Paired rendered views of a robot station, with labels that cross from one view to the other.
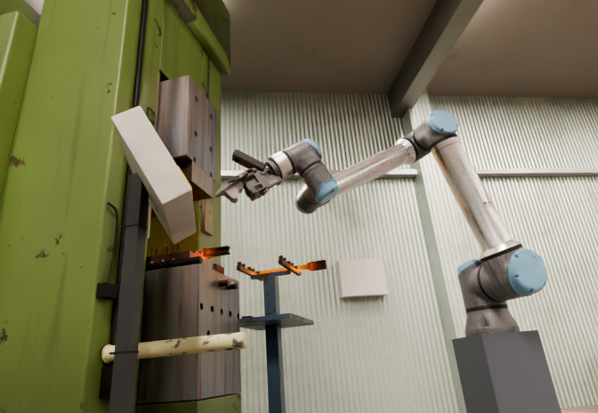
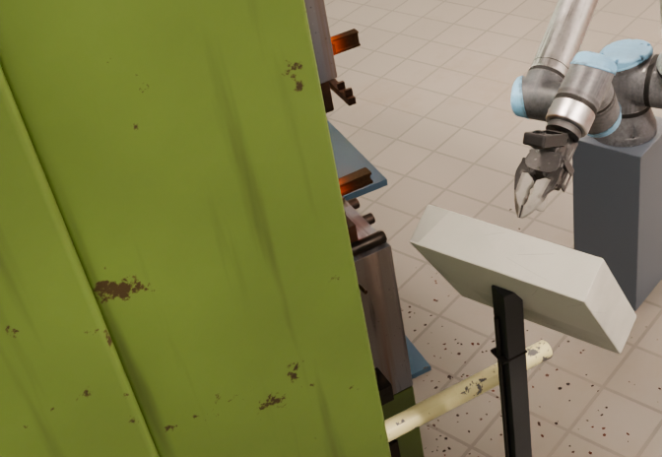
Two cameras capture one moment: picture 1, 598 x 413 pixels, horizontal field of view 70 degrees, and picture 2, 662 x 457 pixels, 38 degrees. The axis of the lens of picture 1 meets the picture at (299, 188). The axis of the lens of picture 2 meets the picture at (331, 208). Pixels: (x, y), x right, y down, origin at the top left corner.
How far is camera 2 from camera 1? 221 cm
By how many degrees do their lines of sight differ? 67
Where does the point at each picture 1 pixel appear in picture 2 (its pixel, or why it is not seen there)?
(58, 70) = (115, 44)
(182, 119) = not seen: outside the picture
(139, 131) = (605, 293)
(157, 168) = (618, 321)
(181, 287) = (368, 285)
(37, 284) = (283, 434)
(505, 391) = (644, 201)
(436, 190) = not seen: outside the picture
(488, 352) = (641, 172)
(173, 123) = not seen: hidden behind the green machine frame
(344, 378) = not seen: hidden behind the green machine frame
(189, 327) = (390, 323)
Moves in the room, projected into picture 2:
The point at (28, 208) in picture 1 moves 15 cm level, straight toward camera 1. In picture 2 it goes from (205, 354) to (288, 361)
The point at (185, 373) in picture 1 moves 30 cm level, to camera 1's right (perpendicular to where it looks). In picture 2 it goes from (393, 369) to (481, 304)
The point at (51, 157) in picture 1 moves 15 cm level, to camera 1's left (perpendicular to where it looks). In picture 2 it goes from (209, 256) to (130, 304)
